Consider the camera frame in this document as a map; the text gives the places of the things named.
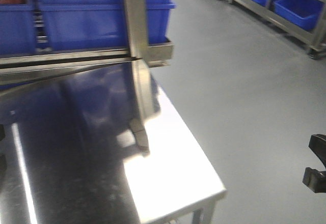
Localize stainless steel table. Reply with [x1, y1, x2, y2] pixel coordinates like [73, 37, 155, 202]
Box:
[1, 63, 226, 223]

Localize brake pad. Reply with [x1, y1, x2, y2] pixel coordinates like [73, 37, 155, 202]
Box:
[129, 118, 150, 153]

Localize blue shelf bin lower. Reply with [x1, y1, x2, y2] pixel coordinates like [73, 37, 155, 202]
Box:
[274, 0, 323, 31]

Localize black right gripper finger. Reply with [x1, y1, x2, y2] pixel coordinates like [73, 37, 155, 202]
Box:
[309, 134, 326, 165]
[303, 167, 325, 193]

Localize blue crate with red bags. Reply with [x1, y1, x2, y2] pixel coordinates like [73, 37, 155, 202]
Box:
[1, 0, 36, 55]

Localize large blue crate right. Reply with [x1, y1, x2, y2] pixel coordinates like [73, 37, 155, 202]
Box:
[35, 0, 176, 51]

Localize metal storage shelf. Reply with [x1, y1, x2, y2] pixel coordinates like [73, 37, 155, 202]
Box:
[227, 0, 325, 59]

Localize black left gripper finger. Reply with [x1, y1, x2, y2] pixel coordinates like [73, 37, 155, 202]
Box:
[0, 154, 6, 176]
[0, 124, 5, 141]

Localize stainless steel rack frame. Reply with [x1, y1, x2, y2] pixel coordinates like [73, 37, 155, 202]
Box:
[0, 0, 175, 87]

